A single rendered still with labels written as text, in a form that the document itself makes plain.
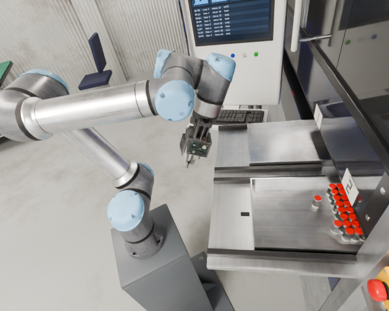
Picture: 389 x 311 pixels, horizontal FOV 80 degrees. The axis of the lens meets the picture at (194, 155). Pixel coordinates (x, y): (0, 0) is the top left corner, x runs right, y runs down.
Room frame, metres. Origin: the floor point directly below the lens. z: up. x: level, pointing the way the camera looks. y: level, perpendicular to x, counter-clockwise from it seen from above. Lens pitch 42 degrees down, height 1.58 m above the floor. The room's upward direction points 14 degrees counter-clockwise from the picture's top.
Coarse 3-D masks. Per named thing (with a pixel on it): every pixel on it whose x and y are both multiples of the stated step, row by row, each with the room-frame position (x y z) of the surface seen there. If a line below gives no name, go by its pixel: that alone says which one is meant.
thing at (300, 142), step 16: (256, 128) 0.86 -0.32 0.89; (272, 128) 0.83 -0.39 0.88; (288, 128) 0.81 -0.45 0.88; (304, 128) 0.78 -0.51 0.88; (256, 144) 0.75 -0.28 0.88; (272, 144) 0.73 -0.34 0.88; (288, 144) 0.70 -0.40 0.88; (304, 144) 0.68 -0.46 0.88; (320, 144) 0.66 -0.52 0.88; (256, 160) 0.66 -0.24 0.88; (272, 160) 0.64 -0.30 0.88; (288, 160) 0.59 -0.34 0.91; (304, 160) 0.57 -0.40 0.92; (320, 160) 0.55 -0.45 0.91
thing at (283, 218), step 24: (264, 192) 0.50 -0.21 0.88; (288, 192) 0.47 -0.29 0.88; (312, 192) 0.45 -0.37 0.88; (264, 216) 0.41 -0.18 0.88; (288, 216) 0.38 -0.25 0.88; (312, 216) 0.37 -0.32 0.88; (264, 240) 0.33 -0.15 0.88; (288, 240) 0.31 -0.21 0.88; (312, 240) 0.29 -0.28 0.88; (336, 240) 0.28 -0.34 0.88
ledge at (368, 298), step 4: (364, 288) 0.15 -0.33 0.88; (364, 292) 0.14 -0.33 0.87; (368, 292) 0.14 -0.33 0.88; (364, 296) 0.14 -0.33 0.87; (368, 296) 0.13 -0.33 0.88; (368, 300) 0.12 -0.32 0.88; (372, 300) 0.12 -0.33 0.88; (368, 304) 0.12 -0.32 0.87; (372, 304) 0.11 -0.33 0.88; (376, 304) 0.11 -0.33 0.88; (380, 304) 0.11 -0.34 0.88; (368, 308) 0.11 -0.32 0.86; (372, 308) 0.11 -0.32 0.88; (376, 308) 0.11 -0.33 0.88; (380, 308) 0.10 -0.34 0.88; (384, 308) 0.10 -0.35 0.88
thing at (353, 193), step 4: (348, 172) 0.38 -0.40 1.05; (344, 176) 0.39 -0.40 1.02; (348, 176) 0.37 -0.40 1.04; (344, 180) 0.38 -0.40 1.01; (348, 180) 0.36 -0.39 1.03; (352, 180) 0.35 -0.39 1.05; (344, 184) 0.37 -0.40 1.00; (348, 184) 0.36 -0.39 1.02; (352, 184) 0.34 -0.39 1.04; (348, 188) 0.35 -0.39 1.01; (352, 188) 0.34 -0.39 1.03; (356, 188) 0.32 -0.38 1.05; (352, 192) 0.33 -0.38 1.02; (356, 192) 0.32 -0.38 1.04; (348, 196) 0.34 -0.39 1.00; (352, 196) 0.32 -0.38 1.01; (356, 196) 0.31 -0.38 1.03; (352, 200) 0.32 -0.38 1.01; (352, 204) 0.31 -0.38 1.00
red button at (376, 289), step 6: (372, 282) 0.13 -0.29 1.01; (378, 282) 0.13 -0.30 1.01; (372, 288) 0.12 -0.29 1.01; (378, 288) 0.12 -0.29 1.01; (384, 288) 0.11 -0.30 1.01; (372, 294) 0.11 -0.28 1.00; (378, 294) 0.11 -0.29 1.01; (384, 294) 0.10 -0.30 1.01; (378, 300) 0.10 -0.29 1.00; (384, 300) 0.10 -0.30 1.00
